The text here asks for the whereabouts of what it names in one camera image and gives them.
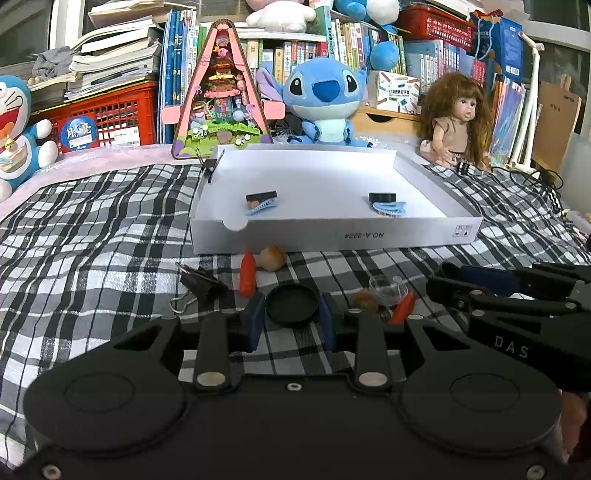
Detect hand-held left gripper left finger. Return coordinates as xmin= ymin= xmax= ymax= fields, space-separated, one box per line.
xmin=111 ymin=292 xmax=269 ymax=393

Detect clear plastic cup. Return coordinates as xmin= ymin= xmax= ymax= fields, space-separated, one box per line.
xmin=368 ymin=275 xmax=409 ymax=308

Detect grey cloth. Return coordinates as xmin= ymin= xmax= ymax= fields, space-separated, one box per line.
xmin=32 ymin=46 xmax=77 ymax=79

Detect red plastic crate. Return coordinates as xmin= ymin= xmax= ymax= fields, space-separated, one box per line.
xmin=30 ymin=80 xmax=158 ymax=155

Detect wooden drawer box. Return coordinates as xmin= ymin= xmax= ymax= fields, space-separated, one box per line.
xmin=348 ymin=106 xmax=423 ymax=139

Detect row of colourful books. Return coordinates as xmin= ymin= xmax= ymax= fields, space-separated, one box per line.
xmin=157 ymin=9 xmax=490 ymax=144

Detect blue cat robot plush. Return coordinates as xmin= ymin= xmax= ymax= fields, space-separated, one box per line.
xmin=0 ymin=75 xmax=58 ymax=204

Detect large black binder clip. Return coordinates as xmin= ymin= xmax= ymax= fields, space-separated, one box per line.
xmin=170 ymin=262 xmax=229 ymax=315

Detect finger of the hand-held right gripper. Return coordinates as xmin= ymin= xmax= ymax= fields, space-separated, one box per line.
xmin=427 ymin=263 xmax=583 ymax=324
xmin=533 ymin=263 xmax=591 ymax=283

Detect black cable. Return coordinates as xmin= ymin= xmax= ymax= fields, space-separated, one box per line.
xmin=457 ymin=161 xmax=568 ymax=217

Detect red plastic basket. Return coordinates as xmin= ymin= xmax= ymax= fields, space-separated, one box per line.
xmin=397 ymin=6 xmax=476 ymax=42

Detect triangular pink toy house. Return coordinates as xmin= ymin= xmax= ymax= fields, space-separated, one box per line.
xmin=161 ymin=18 xmax=287 ymax=160

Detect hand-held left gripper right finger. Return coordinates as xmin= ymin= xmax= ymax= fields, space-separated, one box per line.
xmin=320 ymin=292 xmax=472 ymax=393

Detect black white plaid blanket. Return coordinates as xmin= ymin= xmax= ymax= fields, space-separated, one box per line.
xmin=0 ymin=157 xmax=591 ymax=462

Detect white plush toy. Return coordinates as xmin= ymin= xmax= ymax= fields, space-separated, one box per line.
xmin=245 ymin=0 xmax=317 ymax=28

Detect white pipe stand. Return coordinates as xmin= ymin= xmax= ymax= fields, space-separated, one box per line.
xmin=508 ymin=34 xmax=543 ymax=171

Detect white printed carton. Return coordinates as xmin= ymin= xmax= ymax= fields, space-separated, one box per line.
xmin=376 ymin=71 xmax=421 ymax=115

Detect long-haired baby doll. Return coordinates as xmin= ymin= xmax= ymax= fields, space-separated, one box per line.
xmin=418 ymin=73 xmax=497 ymax=172

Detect person's right forearm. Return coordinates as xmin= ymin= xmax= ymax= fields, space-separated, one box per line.
xmin=561 ymin=391 xmax=591 ymax=464

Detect blue alien plush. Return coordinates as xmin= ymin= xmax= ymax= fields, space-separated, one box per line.
xmin=256 ymin=58 xmax=375 ymax=148

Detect brown cardboard sheet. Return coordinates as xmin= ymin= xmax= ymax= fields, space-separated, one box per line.
xmin=531 ymin=80 xmax=583 ymax=174

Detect leaning thin picture books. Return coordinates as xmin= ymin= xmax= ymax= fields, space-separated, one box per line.
xmin=489 ymin=74 xmax=527 ymax=162

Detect stack of books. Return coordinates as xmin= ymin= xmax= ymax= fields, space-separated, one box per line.
xmin=28 ymin=0 xmax=178 ymax=112

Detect plain blue hair claw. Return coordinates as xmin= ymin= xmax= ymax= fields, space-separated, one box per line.
xmin=369 ymin=200 xmax=407 ymax=217

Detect blue plush ball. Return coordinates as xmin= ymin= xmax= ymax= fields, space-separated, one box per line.
xmin=369 ymin=41 xmax=400 ymax=72

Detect small black binder clip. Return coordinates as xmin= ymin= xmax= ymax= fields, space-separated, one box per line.
xmin=196 ymin=150 xmax=225 ymax=185

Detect blue gift bag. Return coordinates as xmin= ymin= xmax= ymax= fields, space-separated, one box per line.
xmin=471 ymin=16 xmax=525 ymax=84

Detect white cardboard box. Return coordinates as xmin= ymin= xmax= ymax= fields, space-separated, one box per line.
xmin=189 ymin=144 xmax=485 ymax=256

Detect blue hair claw orange beads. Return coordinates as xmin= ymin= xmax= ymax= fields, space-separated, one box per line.
xmin=244 ymin=198 xmax=279 ymax=217

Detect black round lid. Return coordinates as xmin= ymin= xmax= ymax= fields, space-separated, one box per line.
xmin=265 ymin=283 xmax=320 ymax=328

